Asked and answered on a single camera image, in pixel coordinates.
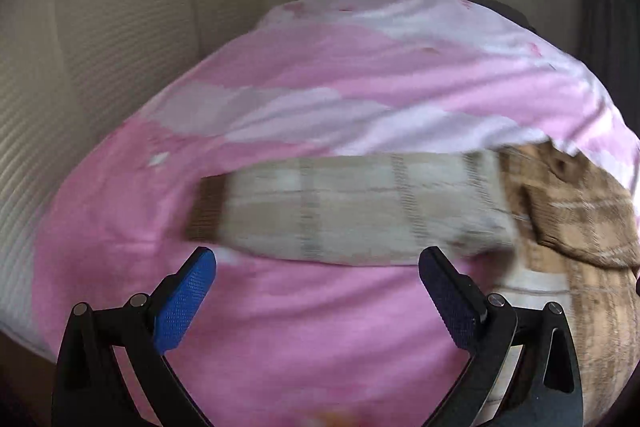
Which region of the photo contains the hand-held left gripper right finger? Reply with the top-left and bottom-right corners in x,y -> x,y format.
418,246 -> 584,427

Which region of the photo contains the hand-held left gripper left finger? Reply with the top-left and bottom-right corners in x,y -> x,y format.
52,246 -> 217,427

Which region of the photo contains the pale beige plaid sock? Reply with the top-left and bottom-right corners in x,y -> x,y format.
187,150 -> 522,266

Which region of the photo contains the brown plaid sock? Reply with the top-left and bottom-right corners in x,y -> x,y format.
489,141 -> 640,414

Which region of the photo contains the pink and white bedsheet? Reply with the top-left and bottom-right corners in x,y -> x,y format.
34,0 -> 640,427

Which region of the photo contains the beige wardrobe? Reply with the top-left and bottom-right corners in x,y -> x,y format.
0,0 -> 263,348

